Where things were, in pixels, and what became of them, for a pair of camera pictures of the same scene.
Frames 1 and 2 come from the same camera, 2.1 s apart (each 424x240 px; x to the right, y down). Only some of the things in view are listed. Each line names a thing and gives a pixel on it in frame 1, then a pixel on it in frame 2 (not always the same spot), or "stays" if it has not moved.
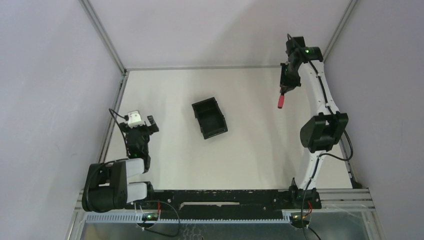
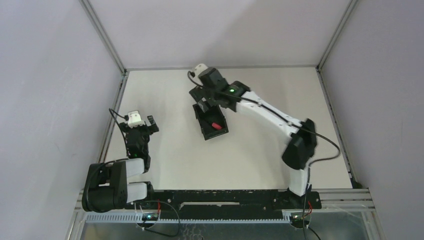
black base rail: (257, 204) stays
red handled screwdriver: (281, 101) → (216, 126)
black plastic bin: (210, 117) stays
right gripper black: (287, 85) → (198, 93)
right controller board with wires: (299, 221) stays
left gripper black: (140, 129) stays
